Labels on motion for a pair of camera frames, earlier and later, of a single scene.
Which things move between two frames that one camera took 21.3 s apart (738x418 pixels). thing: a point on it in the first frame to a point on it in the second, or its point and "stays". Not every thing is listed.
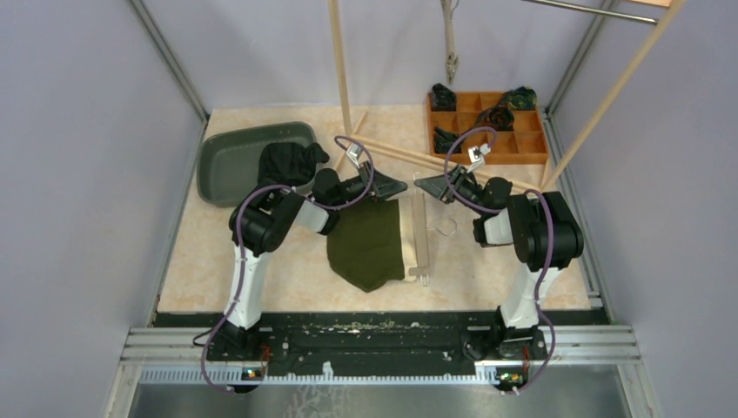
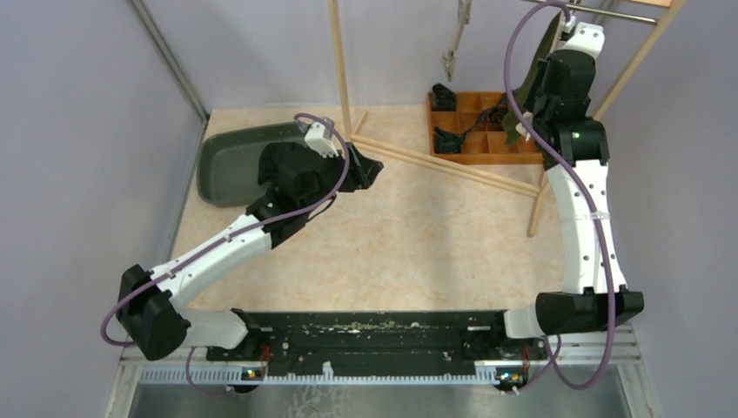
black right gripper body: x=459 y=181 to x=540 y=97
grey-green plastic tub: x=228 y=160 stays
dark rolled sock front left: x=445 y=139 stays
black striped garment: x=290 y=164 stays
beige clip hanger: x=420 y=232 to x=561 y=20
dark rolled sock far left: x=443 y=99 stays
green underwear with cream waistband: x=373 y=245 to x=519 y=104
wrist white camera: x=477 y=155 to x=588 y=37
